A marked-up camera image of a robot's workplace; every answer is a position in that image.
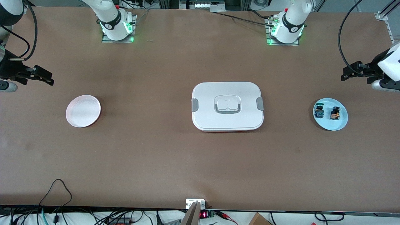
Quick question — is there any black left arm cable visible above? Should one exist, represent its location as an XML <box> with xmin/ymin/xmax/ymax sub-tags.
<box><xmin>337</xmin><ymin>0</ymin><xmax>377</xmax><ymax>78</ymax></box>

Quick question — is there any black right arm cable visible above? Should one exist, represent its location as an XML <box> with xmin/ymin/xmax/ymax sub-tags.
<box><xmin>0</xmin><ymin>0</ymin><xmax>38</xmax><ymax>61</ymax></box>

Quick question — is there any small white labelled box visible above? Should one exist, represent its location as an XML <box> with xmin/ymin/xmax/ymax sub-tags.
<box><xmin>186</xmin><ymin>199</ymin><xmax>206</xmax><ymax>209</ymax></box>

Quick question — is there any aluminium extrusion rail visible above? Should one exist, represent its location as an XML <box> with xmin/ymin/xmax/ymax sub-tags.
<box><xmin>374</xmin><ymin>11</ymin><xmax>395</xmax><ymax>44</ymax></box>

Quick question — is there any black coiled cable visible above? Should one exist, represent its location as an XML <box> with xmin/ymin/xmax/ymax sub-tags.
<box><xmin>314</xmin><ymin>212</ymin><xmax>345</xmax><ymax>222</ymax></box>

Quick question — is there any red alligator clip lead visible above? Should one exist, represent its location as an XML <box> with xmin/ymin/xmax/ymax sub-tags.
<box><xmin>216</xmin><ymin>211</ymin><xmax>238</xmax><ymax>225</ymax></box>

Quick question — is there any pink round plate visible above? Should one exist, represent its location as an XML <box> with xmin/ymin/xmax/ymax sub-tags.
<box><xmin>66</xmin><ymin>95</ymin><xmax>101</xmax><ymax>128</ymax></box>

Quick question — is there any black arm base cable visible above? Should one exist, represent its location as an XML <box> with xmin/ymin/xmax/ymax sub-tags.
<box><xmin>216</xmin><ymin>9</ymin><xmax>275</xmax><ymax>27</ymax></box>

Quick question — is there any white lidded lunch box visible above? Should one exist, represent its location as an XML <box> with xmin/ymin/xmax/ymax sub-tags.
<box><xmin>192</xmin><ymin>82</ymin><xmax>264</xmax><ymax>132</ymax></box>

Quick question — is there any brown cardboard box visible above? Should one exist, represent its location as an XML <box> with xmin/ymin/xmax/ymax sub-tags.
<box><xmin>248</xmin><ymin>212</ymin><xmax>273</xmax><ymax>225</ymax></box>

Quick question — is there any aluminium frame with light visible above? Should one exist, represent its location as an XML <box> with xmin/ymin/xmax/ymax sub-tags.
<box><xmin>159</xmin><ymin>0</ymin><xmax>251</xmax><ymax>12</ymax></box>

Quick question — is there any wooden beam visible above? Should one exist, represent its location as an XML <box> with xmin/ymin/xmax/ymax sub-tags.
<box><xmin>181</xmin><ymin>201</ymin><xmax>201</xmax><ymax>225</ymax></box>

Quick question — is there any light blue round plate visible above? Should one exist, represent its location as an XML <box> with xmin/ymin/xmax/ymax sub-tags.
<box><xmin>313</xmin><ymin>98</ymin><xmax>348</xmax><ymax>131</ymax></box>

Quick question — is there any black looped cable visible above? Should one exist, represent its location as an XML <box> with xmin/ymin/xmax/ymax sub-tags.
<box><xmin>39</xmin><ymin>179</ymin><xmax>73</xmax><ymax>213</ymax></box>

